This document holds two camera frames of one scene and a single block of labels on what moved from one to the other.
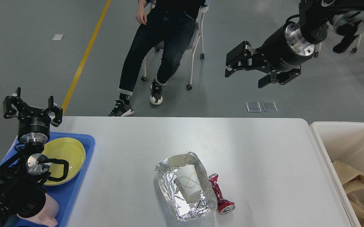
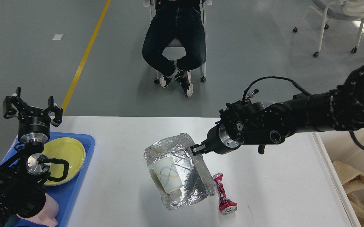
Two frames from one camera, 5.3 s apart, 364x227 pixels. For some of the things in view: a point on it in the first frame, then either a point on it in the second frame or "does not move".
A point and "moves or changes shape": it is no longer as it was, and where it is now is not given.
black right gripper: [286, 48] to [219, 140]
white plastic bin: [360, 144] does not move
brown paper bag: [351, 179] does not move
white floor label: [58, 37] does not move
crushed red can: [224, 206] moves or changes shape
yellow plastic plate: [66, 148] does not move
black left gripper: [34, 123] does not move
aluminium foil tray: [183, 206] to [198, 179]
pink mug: [47, 217] does not move
